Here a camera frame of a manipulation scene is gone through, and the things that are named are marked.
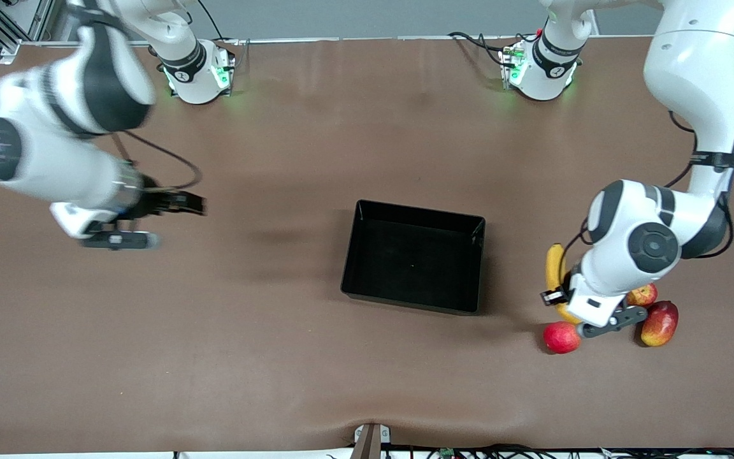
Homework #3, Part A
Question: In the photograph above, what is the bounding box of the yellow banana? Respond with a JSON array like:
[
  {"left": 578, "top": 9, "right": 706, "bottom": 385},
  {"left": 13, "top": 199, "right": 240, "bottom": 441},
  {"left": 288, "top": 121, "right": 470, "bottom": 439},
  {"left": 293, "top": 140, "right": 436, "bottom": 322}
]
[{"left": 545, "top": 244, "right": 582, "bottom": 324}]

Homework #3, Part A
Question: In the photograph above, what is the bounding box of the red yellow apple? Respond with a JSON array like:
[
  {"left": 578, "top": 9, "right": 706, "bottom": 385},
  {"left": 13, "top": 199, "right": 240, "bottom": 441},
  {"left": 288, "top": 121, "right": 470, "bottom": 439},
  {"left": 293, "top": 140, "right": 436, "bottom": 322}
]
[{"left": 626, "top": 284, "right": 658, "bottom": 309}]

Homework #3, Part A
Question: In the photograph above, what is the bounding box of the black plastic box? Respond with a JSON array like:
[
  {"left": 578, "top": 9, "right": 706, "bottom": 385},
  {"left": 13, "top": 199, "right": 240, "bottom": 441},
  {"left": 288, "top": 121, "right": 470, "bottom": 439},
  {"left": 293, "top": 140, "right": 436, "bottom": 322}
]
[{"left": 340, "top": 200, "right": 486, "bottom": 316}]

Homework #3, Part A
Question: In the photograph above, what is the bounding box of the red yellow mango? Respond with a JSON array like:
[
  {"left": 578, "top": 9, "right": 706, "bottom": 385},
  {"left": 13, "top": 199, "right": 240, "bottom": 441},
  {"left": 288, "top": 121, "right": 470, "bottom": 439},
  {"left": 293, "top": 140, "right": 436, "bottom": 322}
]
[{"left": 640, "top": 301, "right": 679, "bottom": 347}]

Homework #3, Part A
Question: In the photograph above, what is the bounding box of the brown table cover mat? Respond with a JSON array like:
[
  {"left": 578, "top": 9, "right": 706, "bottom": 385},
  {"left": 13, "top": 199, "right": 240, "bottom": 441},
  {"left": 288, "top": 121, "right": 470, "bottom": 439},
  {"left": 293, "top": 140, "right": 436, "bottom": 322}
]
[{"left": 0, "top": 37, "right": 734, "bottom": 455}]

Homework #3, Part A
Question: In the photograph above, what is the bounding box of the black arm base cable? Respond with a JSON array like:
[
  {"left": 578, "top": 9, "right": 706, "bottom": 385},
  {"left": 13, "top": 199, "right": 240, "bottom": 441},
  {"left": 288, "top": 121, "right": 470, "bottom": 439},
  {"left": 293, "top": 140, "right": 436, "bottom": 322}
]
[
  {"left": 196, "top": 0, "right": 250, "bottom": 53},
  {"left": 448, "top": 31, "right": 518, "bottom": 68}
]

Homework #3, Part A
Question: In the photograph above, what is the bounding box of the table edge mount bracket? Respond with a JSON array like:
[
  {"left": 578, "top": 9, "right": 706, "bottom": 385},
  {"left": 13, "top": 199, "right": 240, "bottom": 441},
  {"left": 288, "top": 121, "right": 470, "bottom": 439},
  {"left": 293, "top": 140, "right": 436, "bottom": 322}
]
[{"left": 352, "top": 423, "right": 392, "bottom": 459}]

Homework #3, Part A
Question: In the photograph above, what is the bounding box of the silver table edge rail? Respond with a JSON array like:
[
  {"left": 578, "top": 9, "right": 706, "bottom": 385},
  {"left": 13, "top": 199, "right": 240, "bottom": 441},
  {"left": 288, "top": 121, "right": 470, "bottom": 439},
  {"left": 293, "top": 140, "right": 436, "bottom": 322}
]
[{"left": 0, "top": 34, "right": 734, "bottom": 135}]

